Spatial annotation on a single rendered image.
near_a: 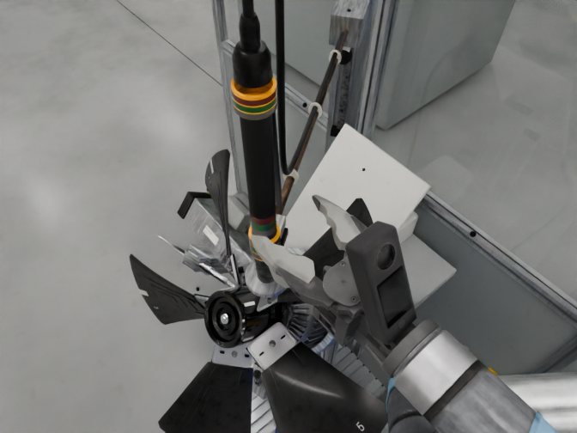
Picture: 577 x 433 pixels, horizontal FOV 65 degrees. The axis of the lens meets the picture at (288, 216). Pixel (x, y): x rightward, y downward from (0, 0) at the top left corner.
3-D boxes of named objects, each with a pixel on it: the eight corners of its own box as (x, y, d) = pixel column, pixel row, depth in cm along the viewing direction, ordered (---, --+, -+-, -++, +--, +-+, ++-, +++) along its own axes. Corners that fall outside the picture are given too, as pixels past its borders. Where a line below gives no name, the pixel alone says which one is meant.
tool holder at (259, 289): (257, 245, 76) (253, 208, 68) (298, 254, 75) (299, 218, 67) (239, 291, 71) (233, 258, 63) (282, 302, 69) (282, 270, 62)
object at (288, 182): (341, 34, 99) (342, 28, 98) (348, 35, 99) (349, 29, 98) (268, 227, 68) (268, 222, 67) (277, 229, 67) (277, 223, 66)
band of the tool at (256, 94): (241, 91, 47) (239, 66, 45) (282, 98, 46) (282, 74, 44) (227, 118, 44) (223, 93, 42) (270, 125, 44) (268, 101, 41)
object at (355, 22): (337, 23, 109) (340, -13, 102) (367, 27, 107) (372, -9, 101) (327, 47, 103) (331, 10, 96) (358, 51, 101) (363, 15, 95)
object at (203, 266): (248, 298, 110) (160, 240, 129) (251, 290, 109) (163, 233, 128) (241, 300, 108) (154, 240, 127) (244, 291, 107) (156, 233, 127)
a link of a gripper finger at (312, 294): (269, 284, 49) (343, 321, 46) (268, 277, 48) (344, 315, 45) (290, 252, 51) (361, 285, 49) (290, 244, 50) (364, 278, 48)
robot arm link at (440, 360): (434, 401, 39) (492, 343, 42) (394, 361, 41) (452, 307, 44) (415, 423, 45) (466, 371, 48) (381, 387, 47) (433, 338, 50)
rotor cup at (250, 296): (228, 309, 109) (186, 320, 99) (258, 264, 104) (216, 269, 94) (265, 356, 103) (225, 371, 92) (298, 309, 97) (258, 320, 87)
